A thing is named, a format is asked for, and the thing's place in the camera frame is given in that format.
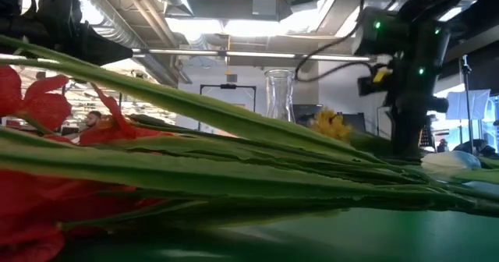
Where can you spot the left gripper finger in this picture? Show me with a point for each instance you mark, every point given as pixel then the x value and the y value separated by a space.
pixel 97 49

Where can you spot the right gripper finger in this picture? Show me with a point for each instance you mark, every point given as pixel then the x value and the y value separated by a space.
pixel 399 137
pixel 416 137

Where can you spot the white tulip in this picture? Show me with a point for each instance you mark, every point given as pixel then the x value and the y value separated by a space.
pixel 448 162

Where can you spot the yellow flower bunch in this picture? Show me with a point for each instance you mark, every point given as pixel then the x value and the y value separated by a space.
pixel 330 125

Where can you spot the clear glass vase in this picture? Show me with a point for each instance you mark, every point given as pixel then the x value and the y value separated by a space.
pixel 279 98

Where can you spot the red flower bunch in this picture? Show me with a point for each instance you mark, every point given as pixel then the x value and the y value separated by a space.
pixel 195 164

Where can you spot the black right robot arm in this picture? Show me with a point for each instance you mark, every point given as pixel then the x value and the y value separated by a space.
pixel 390 32

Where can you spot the black equipment rack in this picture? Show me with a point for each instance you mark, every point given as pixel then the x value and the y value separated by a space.
pixel 427 135

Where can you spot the gray bottle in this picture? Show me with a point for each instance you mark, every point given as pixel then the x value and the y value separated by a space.
pixel 442 146

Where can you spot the black panel screen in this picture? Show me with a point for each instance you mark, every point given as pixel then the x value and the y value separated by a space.
pixel 354 122

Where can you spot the black light stand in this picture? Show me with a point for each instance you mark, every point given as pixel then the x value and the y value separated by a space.
pixel 466 82

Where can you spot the black rounded bag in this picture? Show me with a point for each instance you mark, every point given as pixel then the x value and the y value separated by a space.
pixel 473 149

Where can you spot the white softbox panel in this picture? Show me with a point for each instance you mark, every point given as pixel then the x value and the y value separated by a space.
pixel 468 104

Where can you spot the person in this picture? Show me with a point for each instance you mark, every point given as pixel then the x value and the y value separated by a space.
pixel 93 118

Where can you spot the black monitor cabinet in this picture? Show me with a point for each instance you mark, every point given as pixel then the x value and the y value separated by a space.
pixel 306 114

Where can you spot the green table mat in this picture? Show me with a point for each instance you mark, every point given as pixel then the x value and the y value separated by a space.
pixel 390 238

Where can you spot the long LED light bar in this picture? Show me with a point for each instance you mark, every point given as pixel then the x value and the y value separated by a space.
pixel 253 54

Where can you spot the gray ceiling box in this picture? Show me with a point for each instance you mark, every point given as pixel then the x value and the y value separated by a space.
pixel 265 4

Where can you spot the black rig frame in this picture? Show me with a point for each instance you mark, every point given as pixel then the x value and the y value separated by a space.
pixel 210 86

